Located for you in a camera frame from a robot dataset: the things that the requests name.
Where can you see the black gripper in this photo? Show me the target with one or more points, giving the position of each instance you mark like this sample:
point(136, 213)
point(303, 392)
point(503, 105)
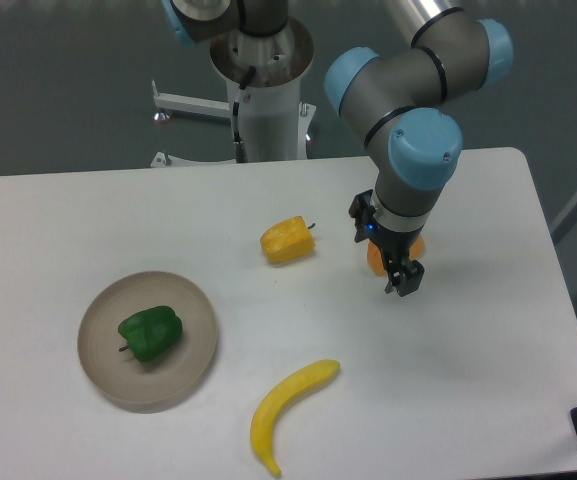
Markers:
point(396, 235)

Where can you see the green bell pepper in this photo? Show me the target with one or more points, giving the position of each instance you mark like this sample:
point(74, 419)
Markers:
point(151, 332)

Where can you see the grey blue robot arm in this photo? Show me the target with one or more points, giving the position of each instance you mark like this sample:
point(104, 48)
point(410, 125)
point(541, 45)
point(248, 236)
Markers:
point(391, 105)

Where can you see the yellow bell pepper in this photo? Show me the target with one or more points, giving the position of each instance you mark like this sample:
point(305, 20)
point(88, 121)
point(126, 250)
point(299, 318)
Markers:
point(288, 240)

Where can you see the beige round plate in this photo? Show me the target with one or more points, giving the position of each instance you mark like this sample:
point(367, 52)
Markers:
point(166, 381)

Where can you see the orange triangular bread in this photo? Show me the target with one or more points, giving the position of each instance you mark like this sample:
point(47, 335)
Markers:
point(374, 258)

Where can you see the yellow banana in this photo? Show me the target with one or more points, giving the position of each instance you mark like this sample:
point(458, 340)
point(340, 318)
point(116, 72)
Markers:
point(278, 400)

